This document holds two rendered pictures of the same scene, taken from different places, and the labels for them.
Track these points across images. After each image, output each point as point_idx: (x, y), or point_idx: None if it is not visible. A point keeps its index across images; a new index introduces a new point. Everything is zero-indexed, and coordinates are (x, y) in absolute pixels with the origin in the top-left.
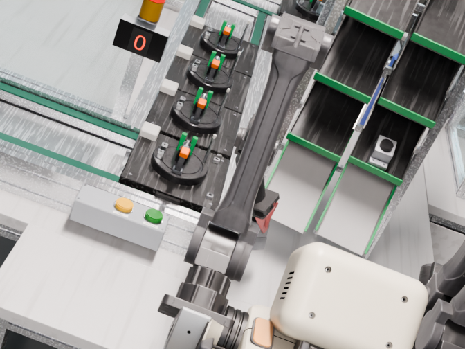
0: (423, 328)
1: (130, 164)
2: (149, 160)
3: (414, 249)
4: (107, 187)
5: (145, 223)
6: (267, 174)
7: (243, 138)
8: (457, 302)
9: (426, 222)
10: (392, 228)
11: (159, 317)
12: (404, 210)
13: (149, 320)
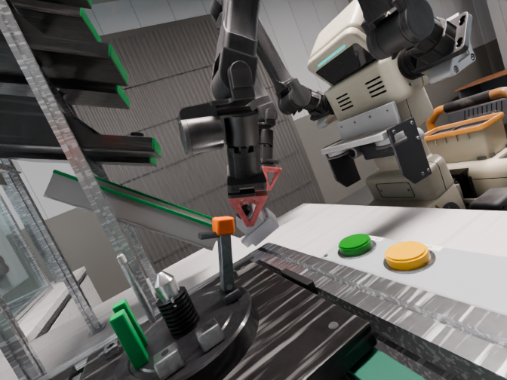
0: (299, 98)
1: (302, 364)
2: (232, 372)
3: (107, 304)
4: (431, 305)
5: (379, 239)
6: None
7: (256, 57)
8: (287, 78)
9: (55, 329)
10: (81, 326)
11: (409, 240)
12: (39, 344)
13: (424, 236)
